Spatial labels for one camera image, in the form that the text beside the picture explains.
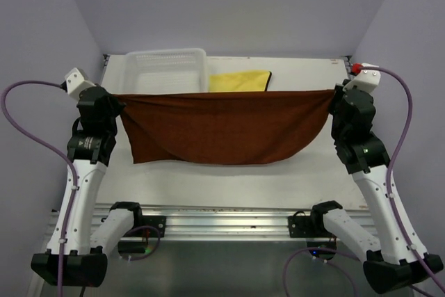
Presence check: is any yellow towel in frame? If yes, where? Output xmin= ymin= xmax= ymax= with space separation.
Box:
xmin=209 ymin=70 xmax=272 ymax=93

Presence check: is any brown towel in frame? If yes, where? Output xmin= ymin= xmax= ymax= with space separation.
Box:
xmin=117 ymin=90 xmax=334 ymax=166

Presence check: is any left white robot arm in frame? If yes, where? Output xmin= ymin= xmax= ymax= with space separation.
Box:
xmin=31 ymin=86 xmax=145 ymax=289

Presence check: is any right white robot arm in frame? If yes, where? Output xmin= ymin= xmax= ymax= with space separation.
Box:
xmin=309 ymin=85 xmax=444 ymax=294

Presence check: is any white plastic basket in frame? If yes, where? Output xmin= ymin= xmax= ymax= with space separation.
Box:
xmin=118 ymin=48 xmax=209 ymax=95

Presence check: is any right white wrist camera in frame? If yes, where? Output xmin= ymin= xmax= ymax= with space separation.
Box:
xmin=343 ymin=63 xmax=381 ymax=94

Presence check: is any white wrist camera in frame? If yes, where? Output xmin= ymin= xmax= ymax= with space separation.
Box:
xmin=343 ymin=63 xmax=381 ymax=94
xmin=60 ymin=67 xmax=95 ymax=101

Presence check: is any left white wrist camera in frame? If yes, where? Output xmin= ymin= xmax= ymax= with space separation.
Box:
xmin=60 ymin=67 xmax=95 ymax=101

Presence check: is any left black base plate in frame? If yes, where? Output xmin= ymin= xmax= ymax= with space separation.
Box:
xmin=138 ymin=215 xmax=167 ymax=238

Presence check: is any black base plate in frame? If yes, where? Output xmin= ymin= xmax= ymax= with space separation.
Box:
xmin=287 ymin=211 xmax=332 ymax=239
xmin=138 ymin=215 xmax=167 ymax=238

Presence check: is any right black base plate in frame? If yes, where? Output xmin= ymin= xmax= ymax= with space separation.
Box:
xmin=287 ymin=211 xmax=332 ymax=239

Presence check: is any aluminium mounting rail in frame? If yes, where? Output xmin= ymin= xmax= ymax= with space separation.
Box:
xmin=48 ymin=202 xmax=383 ymax=242

